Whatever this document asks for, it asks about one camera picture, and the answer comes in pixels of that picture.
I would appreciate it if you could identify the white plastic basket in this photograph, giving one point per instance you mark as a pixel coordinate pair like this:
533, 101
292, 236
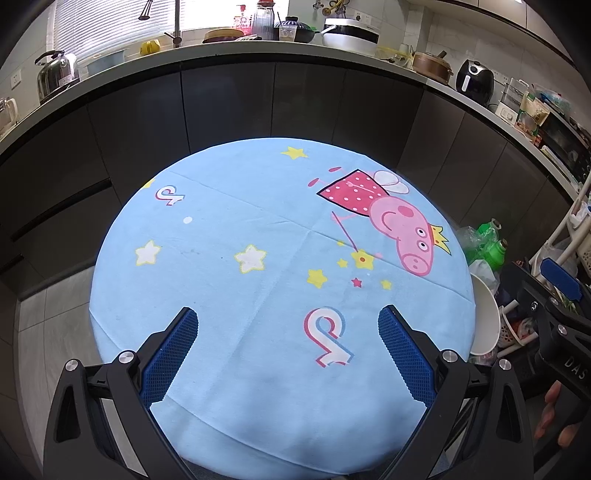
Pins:
517, 330

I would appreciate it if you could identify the white storage rack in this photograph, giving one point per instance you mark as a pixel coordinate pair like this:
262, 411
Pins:
570, 217

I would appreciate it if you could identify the glass jug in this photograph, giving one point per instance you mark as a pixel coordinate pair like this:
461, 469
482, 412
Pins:
7, 115

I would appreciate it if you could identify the steel faucet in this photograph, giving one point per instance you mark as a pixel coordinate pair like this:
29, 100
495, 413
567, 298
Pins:
176, 23

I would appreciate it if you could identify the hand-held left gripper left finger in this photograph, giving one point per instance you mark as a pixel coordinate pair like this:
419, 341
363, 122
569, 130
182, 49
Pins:
168, 355

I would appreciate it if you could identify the upper wall cabinets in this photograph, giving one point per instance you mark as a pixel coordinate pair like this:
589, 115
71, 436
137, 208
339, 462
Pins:
531, 23

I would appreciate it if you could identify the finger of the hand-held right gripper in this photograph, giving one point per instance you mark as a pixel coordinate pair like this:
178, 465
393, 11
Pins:
540, 311
561, 277

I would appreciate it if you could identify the clear plastic cup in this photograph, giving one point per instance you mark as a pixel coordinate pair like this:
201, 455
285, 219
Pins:
287, 33

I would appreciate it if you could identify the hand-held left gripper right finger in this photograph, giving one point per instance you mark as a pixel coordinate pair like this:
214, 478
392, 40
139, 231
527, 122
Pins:
406, 360

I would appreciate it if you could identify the steel kettle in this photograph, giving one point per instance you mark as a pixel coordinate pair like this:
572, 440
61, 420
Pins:
57, 76

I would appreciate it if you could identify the pink soap bottle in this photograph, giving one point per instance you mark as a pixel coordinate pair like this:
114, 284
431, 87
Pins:
240, 21

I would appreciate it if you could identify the white waste bin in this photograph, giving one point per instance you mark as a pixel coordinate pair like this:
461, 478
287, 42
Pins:
487, 314

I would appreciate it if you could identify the dark base cabinets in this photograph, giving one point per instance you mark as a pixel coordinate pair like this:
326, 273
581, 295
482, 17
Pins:
231, 101

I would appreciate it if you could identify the crumpled clear plastic bag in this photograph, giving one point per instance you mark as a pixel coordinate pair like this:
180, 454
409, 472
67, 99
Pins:
468, 242

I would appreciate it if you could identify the grey kitchen countertop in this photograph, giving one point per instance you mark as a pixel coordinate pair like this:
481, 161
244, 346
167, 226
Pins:
231, 51

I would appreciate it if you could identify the white stacked steamer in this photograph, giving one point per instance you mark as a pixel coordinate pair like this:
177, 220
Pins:
513, 99

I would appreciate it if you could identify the black air fryer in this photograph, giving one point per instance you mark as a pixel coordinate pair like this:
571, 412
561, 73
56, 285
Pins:
474, 83

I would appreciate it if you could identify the yellow mug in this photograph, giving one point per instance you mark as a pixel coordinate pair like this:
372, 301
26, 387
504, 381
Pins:
150, 47

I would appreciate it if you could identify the clear jar with red lid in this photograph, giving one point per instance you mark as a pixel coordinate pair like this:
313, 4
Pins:
263, 21

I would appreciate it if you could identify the dark blue clay pot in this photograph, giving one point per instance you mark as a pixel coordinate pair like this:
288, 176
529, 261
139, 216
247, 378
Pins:
304, 30

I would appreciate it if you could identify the blue printed tablecloth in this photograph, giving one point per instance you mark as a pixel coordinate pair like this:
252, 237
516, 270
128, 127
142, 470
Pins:
254, 207

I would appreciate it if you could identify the black countertop oven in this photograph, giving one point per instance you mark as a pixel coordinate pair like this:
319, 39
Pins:
565, 143

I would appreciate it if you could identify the pale blue basin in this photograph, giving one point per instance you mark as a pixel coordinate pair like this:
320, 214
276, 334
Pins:
106, 62

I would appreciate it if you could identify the white wall socket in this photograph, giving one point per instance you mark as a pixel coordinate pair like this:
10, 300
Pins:
16, 78
362, 19

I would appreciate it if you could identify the orange pot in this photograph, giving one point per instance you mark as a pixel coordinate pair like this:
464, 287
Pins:
224, 35

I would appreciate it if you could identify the snack bags on counter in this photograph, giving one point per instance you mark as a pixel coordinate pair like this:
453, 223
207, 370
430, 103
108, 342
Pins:
531, 115

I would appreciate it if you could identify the white rice cooker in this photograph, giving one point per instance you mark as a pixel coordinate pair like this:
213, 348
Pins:
351, 34

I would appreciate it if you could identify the white window blind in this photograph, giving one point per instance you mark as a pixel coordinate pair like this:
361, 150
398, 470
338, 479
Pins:
115, 21

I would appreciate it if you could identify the person's right hand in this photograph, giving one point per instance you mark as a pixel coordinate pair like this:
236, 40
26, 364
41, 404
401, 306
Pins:
549, 415

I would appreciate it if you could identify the brown lidded pot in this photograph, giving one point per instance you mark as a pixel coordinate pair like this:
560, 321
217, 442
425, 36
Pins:
431, 67

